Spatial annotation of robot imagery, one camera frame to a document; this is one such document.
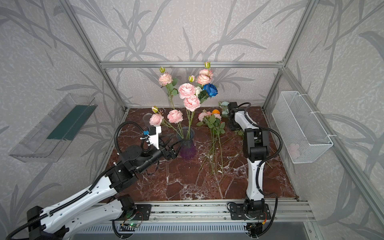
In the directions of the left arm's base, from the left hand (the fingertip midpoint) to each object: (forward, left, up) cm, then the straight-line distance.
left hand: (181, 135), depth 62 cm
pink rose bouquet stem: (+32, -17, -29) cm, 47 cm away
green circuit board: (-29, +23, -34) cm, 51 cm away
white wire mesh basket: (-1, -51, +2) cm, 51 cm away
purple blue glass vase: (+11, 0, -17) cm, 20 cm away
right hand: (+29, -35, -29) cm, 54 cm away
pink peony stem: (+9, +12, -1) cm, 15 cm away
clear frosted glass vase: (+23, +25, -17) cm, 38 cm away
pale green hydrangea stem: (+44, -26, -27) cm, 58 cm away
